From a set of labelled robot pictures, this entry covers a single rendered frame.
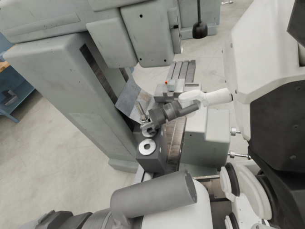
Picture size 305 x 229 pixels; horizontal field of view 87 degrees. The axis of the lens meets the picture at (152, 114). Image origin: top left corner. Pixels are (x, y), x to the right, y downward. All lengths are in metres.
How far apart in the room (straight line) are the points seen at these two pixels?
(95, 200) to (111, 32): 1.81
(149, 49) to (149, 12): 0.16
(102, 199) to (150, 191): 1.97
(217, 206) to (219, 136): 0.46
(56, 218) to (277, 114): 0.37
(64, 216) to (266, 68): 0.36
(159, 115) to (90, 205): 1.63
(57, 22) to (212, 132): 1.17
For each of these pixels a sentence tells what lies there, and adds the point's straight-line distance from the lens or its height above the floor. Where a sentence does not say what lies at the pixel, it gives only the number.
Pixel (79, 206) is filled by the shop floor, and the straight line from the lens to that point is 2.29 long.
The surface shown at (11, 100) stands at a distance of 4.43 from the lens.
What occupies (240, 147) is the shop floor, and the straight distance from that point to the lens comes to 2.08.
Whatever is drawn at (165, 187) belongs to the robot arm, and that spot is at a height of 1.64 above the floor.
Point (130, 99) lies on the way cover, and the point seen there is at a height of 0.98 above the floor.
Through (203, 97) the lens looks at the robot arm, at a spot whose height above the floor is 1.23.
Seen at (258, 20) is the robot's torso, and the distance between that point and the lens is 0.29.
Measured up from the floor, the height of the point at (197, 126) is 0.83.
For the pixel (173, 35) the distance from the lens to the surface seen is 0.89.
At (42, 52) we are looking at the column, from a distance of 1.04.
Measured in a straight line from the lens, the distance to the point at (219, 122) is 1.37.
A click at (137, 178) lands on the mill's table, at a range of 1.01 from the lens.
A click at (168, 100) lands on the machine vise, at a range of 1.25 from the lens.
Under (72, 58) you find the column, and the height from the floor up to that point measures 1.49.
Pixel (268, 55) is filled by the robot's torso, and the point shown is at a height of 1.66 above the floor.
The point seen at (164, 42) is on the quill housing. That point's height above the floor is 1.45.
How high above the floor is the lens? 1.81
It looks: 47 degrees down
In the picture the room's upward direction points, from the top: 22 degrees counter-clockwise
